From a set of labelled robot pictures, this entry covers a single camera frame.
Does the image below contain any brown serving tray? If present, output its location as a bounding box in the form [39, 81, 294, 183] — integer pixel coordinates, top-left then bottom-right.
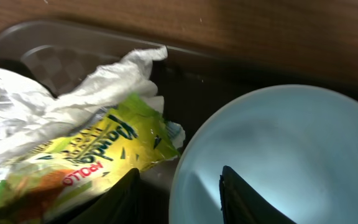
[0, 21, 358, 223]

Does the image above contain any light blue bowl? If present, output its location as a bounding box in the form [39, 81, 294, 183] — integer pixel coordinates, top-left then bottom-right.
[169, 85, 358, 223]

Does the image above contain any crumpled white napkin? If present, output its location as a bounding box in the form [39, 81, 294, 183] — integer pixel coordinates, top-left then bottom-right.
[0, 47, 168, 164]

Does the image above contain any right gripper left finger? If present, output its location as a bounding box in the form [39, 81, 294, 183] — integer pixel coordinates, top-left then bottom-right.
[69, 168, 140, 224]

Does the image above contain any yellow green snack wrapper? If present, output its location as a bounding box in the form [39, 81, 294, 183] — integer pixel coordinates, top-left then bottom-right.
[0, 95, 185, 223]

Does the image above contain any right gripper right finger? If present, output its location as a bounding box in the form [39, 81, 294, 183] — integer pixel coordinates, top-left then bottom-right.
[219, 166, 295, 224]

